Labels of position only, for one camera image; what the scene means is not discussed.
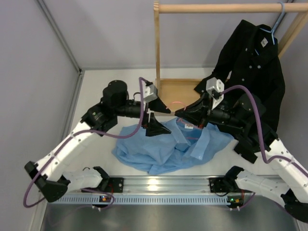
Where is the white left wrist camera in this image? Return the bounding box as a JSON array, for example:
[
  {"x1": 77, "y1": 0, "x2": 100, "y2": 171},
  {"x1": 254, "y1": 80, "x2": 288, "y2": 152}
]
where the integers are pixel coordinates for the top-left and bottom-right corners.
[{"x1": 143, "y1": 83, "x2": 158, "y2": 103}]

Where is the grey slotted cable duct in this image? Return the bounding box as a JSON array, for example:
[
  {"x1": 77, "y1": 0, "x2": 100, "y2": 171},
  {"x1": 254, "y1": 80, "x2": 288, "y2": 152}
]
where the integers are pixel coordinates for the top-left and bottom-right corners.
[{"x1": 53, "y1": 193, "x2": 242, "y2": 205}]

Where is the blue wire hanger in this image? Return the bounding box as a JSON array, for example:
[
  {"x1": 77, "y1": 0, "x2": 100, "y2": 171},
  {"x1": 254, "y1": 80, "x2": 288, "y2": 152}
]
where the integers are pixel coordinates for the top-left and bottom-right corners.
[{"x1": 254, "y1": 1, "x2": 286, "y2": 56}]

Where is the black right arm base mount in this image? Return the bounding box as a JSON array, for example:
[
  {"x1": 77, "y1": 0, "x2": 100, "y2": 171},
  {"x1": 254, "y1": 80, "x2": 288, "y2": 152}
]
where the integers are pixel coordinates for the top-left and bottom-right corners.
[{"x1": 208, "y1": 177, "x2": 251, "y2": 195}]

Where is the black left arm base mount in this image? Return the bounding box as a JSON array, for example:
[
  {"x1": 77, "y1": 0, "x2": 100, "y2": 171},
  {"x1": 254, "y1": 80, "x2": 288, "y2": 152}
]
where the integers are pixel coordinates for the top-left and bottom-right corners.
[{"x1": 81, "y1": 177, "x2": 124, "y2": 193}]

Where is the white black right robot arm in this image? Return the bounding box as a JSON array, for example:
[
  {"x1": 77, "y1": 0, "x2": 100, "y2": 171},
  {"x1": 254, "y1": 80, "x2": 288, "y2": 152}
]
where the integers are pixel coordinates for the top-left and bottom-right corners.
[{"x1": 175, "y1": 94, "x2": 308, "y2": 222}]

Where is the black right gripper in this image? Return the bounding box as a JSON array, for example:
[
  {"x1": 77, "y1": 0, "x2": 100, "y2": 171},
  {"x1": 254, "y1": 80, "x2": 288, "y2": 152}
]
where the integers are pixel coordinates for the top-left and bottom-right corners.
[{"x1": 175, "y1": 93, "x2": 247, "y2": 129}]

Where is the black button shirt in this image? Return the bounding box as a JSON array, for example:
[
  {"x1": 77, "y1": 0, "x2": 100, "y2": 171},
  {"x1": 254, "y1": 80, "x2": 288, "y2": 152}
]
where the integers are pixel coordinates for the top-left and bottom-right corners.
[{"x1": 194, "y1": 20, "x2": 285, "y2": 131}]

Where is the pink wire hanger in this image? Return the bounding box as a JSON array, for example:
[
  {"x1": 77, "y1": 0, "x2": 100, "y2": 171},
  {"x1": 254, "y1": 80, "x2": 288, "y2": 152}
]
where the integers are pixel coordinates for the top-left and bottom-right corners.
[{"x1": 169, "y1": 101, "x2": 203, "y2": 140}]

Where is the light blue button shirt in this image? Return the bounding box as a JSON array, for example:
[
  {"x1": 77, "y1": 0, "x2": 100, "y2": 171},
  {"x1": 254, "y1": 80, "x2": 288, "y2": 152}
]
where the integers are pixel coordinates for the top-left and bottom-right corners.
[{"x1": 112, "y1": 118, "x2": 233, "y2": 175}]

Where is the wooden clothes rack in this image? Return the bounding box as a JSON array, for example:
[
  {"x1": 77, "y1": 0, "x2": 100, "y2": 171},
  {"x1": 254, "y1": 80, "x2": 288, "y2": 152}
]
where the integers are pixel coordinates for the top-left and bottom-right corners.
[{"x1": 154, "y1": 1, "x2": 308, "y2": 106}]

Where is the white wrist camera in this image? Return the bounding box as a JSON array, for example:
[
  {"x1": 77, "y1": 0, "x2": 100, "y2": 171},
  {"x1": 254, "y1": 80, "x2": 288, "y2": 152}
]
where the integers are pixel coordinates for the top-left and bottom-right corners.
[
  {"x1": 143, "y1": 83, "x2": 158, "y2": 103},
  {"x1": 205, "y1": 77, "x2": 224, "y2": 110}
]

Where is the aluminium mounting rail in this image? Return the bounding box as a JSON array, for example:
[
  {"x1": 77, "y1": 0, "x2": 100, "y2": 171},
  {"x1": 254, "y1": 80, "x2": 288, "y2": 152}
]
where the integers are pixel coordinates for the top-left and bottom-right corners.
[{"x1": 38, "y1": 175, "x2": 299, "y2": 195}]

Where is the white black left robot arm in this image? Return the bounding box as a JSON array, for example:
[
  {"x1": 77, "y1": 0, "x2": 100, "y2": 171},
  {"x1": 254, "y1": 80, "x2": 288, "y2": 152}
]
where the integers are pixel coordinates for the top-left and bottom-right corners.
[{"x1": 25, "y1": 77, "x2": 171, "y2": 203}]

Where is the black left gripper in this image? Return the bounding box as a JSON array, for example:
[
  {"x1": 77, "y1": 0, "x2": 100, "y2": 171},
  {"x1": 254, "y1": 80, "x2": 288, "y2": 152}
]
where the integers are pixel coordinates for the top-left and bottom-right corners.
[{"x1": 114, "y1": 94, "x2": 171, "y2": 136}]

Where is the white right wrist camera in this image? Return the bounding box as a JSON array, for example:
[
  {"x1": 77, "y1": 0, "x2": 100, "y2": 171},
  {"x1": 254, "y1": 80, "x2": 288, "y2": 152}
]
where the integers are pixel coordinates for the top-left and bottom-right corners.
[{"x1": 205, "y1": 77, "x2": 224, "y2": 110}]

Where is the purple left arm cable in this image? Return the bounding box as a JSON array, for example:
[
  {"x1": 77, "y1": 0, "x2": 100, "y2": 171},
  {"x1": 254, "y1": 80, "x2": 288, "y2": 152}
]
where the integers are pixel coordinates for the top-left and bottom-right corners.
[{"x1": 23, "y1": 77, "x2": 151, "y2": 207}]

